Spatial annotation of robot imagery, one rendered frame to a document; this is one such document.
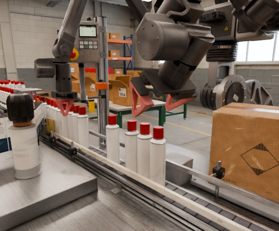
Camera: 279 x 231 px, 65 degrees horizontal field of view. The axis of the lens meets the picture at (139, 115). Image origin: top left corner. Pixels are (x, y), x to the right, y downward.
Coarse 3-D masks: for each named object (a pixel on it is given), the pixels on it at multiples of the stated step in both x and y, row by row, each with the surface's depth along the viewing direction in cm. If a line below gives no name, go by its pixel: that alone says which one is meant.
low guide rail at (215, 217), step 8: (56, 136) 117; (88, 152) 94; (104, 160) 86; (120, 168) 79; (136, 176) 73; (144, 184) 71; (152, 184) 68; (160, 192) 66; (168, 192) 63; (176, 200) 62; (184, 200) 60; (192, 208) 58; (200, 208) 56; (208, 216) 55; (216, 216) 53; (224, 224) 52; (232, 224) 50
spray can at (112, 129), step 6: (108, 120) 84; (114, 120) 83; (108, 126) 84; (114, 126) 83; (108, 132) 84; (114, 132) 83; (108, 138) 84; (114, 138) 84; (108, 144) 85; (114, 144) 84; (108, 150) 85; (114, 150) 85; (108, 156) 86; (114, 156) 86
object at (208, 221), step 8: (64, 144) 112; (80, 152) 101; (96, 152) 101; (96, 160) 92; (120, 160) 92; (112, 168) 85; (136, 184) 74; (168, 184) 74; (152, 192) 69; (176, 192) 69; (184, 192) 69; (168, 200) 65; (192, 200) 65; (200, 200) 65; (184, 208) 62; (208, 208) 61; (216, 208) 61; (200, 216) 58; (224, 216) 58; (232, 216) 58; (208, 224) 56; (216, 224) 55; (240, 224) 55; (248, 224) 55
